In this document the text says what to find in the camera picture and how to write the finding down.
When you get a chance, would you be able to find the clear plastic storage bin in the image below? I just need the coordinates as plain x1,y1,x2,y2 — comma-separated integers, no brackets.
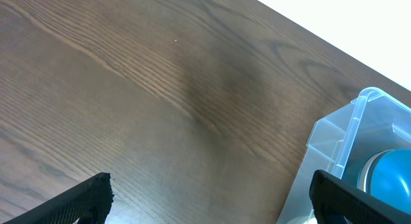
278,87,410,223

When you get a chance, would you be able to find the cream bowl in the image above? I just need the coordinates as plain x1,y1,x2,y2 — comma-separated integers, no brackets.
357,150,390,194

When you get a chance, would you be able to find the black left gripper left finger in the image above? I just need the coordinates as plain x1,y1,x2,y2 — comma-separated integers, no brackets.
5,173,114,224

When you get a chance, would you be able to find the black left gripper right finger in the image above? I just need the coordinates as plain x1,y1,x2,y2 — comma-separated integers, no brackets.
309,169,410,224

